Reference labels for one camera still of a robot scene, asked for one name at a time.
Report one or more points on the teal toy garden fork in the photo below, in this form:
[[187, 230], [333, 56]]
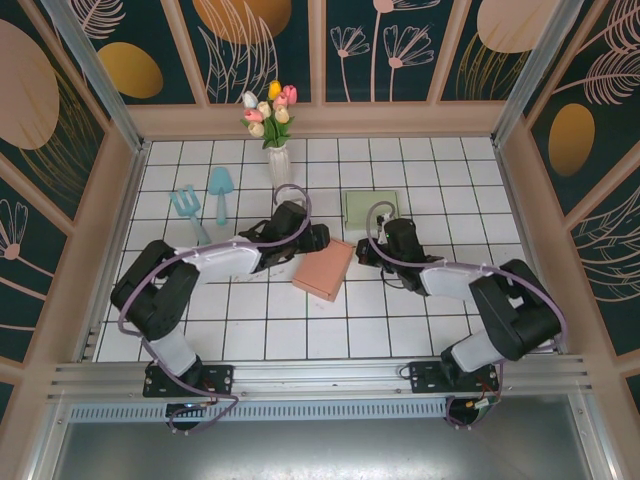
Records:
[[187, 205]]

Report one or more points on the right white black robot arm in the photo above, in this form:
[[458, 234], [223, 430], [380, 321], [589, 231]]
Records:
[[450, 277]]

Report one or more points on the aluminium frame post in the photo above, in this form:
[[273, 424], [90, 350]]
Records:
[[107, 100], [520, 95]]

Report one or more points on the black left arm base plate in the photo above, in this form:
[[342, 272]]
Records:
[[220, 380]]

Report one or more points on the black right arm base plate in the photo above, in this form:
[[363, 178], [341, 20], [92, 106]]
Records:
[[422, 380]]

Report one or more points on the pink paper box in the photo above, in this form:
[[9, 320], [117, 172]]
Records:
[[322, 270]]

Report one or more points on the green paper box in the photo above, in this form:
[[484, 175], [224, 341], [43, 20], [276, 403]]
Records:
[[357, 207]]

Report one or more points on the aluminium mounting rail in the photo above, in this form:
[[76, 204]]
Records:
[[280, 377]]

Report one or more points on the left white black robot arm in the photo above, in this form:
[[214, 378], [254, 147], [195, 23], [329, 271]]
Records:
[[225, 260]]

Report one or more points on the artificial tulip bouquet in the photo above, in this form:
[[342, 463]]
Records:
[[272, 112]]

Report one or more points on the teal toy garden trowel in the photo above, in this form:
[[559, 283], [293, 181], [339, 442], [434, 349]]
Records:
[[221, 182]]

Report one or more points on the white ribbed vase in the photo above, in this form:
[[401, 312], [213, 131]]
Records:
[[280, 170]]

